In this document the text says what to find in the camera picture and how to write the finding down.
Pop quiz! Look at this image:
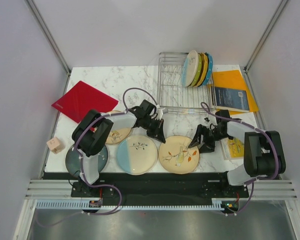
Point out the red clip file folder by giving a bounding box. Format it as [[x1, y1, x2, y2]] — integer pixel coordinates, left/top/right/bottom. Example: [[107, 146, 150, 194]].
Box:
[[51, 81, 119, 123]]

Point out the yellow folder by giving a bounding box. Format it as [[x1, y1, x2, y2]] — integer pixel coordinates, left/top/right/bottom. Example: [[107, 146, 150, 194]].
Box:
[[212, 70, 259, 115]]

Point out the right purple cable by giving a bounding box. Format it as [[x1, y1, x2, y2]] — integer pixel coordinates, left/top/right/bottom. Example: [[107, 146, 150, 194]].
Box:
[[199, 101, 282, 217]]

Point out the purple cable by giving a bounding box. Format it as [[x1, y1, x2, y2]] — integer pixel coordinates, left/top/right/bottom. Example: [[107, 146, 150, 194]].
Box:
[[199, 101, 282, 217], [36, 87, 163, 228]]

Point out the blue polka dot dish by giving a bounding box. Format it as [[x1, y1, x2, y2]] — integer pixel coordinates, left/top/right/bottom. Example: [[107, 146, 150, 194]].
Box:
[[202, 52, 214, 86]]

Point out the metal wire dish rack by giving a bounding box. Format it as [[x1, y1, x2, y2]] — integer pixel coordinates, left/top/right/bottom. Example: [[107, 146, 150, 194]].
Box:
[[157, 51, 218, 116]]

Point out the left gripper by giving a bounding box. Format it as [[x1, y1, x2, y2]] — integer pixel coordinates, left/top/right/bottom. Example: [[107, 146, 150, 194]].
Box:
[[142, 116, 165, 144]]

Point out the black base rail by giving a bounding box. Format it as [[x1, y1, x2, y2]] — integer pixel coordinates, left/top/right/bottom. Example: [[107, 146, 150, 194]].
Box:
[[41, 171, 282, 207]]

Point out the green polka dot dish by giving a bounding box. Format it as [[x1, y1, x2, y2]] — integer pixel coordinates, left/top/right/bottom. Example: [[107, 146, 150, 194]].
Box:
[[190, 53, 204, 87]]

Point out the beige bird plate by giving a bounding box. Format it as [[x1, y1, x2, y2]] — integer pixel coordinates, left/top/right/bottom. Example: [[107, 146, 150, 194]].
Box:
[[158, 135, 200, 175], [91, 110, 136, 145]]

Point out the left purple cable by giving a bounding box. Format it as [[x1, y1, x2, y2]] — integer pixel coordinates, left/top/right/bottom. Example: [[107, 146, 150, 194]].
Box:
[[36, 87, 163, 228]]

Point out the white cable duct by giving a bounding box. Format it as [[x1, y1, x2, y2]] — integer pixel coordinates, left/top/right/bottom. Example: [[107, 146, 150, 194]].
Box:
[[35, 198, 236, 211]]

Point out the dark blue book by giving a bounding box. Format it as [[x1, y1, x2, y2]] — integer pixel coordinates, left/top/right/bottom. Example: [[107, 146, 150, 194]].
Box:
[[211, 86, 250, 113]]

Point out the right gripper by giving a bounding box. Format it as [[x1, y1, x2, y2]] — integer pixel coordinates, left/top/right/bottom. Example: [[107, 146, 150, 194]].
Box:
[[188, 123, 230, 154]]

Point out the yellow illustrated book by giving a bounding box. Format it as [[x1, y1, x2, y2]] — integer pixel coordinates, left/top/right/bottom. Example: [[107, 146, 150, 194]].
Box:
[[220, 138, 245, 161]]

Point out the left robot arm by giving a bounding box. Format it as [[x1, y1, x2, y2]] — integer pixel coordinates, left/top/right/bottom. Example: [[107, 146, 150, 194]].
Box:
[[71, 100, 168, 197]]

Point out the dark blue blossom plate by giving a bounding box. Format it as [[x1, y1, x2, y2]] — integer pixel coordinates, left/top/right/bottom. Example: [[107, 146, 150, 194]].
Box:
[[65, 145, 108, 178]]

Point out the yellow fluted dish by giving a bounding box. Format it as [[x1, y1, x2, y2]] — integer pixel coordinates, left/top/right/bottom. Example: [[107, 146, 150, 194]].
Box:
[[196, 52, 209, 87]]

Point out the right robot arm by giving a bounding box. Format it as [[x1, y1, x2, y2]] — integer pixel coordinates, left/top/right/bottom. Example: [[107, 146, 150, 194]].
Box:
[[188, 110, 286, 197]]

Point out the pink cube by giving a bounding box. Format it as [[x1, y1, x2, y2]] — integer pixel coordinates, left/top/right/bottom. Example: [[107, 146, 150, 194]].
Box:
[[46, 137, 65, 154]]

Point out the blue cream plate in rack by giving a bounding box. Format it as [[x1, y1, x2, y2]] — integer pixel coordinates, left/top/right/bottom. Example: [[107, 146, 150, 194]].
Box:
[[181, 50, 199, 87]]

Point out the blue and cream plate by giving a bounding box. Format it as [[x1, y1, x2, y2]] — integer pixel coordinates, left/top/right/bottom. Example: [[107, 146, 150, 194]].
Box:
[[116, 135, 158, 175]]

